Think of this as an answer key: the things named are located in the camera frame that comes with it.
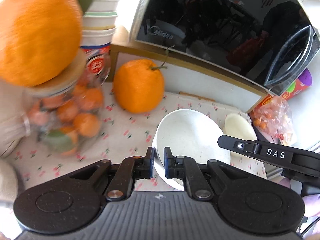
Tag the plastic bag of oranges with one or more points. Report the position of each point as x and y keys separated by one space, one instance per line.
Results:
x=274 y=117

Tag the black Midea microwave oven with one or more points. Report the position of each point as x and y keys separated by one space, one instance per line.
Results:
x=267 y=42

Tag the white speckled plate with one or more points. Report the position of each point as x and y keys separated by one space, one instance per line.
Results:
x=189 y=133

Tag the stacked paper cups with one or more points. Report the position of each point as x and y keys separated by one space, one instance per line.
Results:
x=99 y=26

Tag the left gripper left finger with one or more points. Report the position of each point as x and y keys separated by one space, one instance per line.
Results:
x=116 y=181

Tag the glass jar of tangerines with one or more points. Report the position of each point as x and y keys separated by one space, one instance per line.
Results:
x=64 y=113

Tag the red gift box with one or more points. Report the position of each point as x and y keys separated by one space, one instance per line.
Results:
x=302 y=83

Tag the white wood-framed shelf board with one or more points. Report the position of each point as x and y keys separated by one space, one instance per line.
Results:
x=191 y=76

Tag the cream white bowl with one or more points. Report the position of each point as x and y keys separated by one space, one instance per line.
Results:
x=237 y=126

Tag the large orange with stem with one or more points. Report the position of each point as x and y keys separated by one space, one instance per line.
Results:
x=138 y=86

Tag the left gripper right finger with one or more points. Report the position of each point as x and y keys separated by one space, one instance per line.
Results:
x=201 y=181

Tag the cherry print white cloth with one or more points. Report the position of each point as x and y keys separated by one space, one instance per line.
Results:
x=123 y=135

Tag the large orange on jar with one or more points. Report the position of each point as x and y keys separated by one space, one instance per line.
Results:
x=39 y=39

